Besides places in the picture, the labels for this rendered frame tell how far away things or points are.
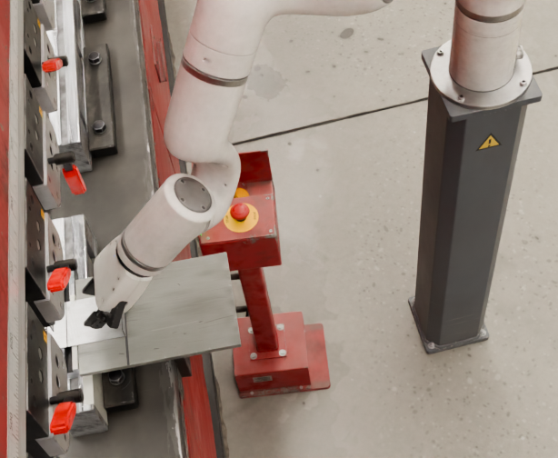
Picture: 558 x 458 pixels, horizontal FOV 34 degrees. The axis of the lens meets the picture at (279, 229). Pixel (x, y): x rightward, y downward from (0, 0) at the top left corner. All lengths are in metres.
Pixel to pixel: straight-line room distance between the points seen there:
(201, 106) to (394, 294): 1.56
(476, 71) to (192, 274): 0.63
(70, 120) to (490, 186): 0.87
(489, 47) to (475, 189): 0.39
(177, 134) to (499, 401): 1.53
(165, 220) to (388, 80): 1.95
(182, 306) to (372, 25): 1.98
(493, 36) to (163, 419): 0.87
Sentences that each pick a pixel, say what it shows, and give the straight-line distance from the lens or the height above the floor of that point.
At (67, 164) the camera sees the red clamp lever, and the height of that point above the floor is 1.23.
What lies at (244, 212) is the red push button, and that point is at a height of 0.81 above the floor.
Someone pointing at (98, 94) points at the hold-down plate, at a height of 0.91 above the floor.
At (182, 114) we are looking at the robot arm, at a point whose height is 1.42.
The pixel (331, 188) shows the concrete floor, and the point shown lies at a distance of 2.86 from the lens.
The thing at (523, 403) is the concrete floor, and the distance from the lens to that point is 2.54.
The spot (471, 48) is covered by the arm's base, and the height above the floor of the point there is 1.12.
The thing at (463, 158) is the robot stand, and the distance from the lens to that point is 1.86.
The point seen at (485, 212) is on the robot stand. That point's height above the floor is 0.64.
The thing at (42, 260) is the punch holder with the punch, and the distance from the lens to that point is 1.30.
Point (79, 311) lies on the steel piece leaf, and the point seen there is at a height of 1.00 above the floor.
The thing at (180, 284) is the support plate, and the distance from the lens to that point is 1.55.
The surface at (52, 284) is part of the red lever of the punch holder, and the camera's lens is 1.23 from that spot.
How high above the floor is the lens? 2.31
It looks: 56 degrees down
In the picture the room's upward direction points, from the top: 9 degrees counter-clockwise
